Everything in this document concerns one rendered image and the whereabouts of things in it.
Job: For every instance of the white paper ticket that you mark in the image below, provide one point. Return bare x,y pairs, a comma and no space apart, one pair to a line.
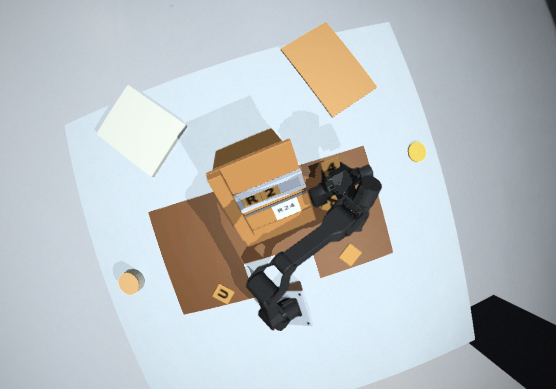
286,209

